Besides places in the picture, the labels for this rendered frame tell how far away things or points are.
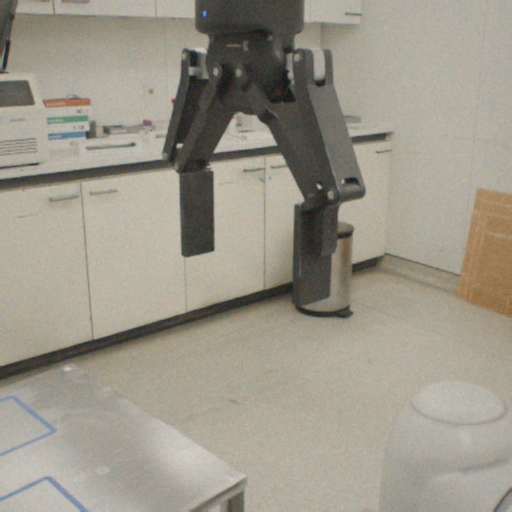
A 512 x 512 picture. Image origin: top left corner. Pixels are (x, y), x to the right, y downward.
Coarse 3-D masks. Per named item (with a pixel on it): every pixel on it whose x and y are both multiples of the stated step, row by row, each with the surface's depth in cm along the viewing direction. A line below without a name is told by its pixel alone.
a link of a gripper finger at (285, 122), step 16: (240, 64) 43; (240, 80) 43; (256, 80) 43; (256, 96) 43; (288, 96) 44; (256, 112) 43; (272, 112) 42; (288, 112) 43; (272, 128) 43; (288, 128) 42; (304, 128) 43; (288, 144) 42; (304, 144) 42; (288, 160) 42; (304, 160) 42; (304, 176) 41; (304, 192) 41; (320, 192) 41; (304, 208) 41
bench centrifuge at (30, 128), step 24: (0, 0) 257; (0, 24) 269; (0, 48) 282; (0, 72) 277; (0, 96) 249; (24, 96) 255; (0, 120) 249; (24, 120) 254; (0, 144) 251; (24, 144) 256
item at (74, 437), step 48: (48, 384) 108; (96, 384) 108; (0, 432) 94; (48, 432) 94; (96, 432) 94; (144, 432) 94; (0, 480) 84; (48, 480) 84; (96, 480) 84; (144, 480) 84; (192, 480) 84; (240, 480) 84
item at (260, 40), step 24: (216, 0) 41; (240, 0) 41; (264, 0) 41; (288, 0) 41; (216, 24) 42; (240, 24) 41; (264, 24) 41; (288, 24) 42; (216, 48) 46; (240, 48) 44; (264, 48) 42; (288, 48) 42; (264, 72) 43; (288, 72) 43; (240, 96) 45
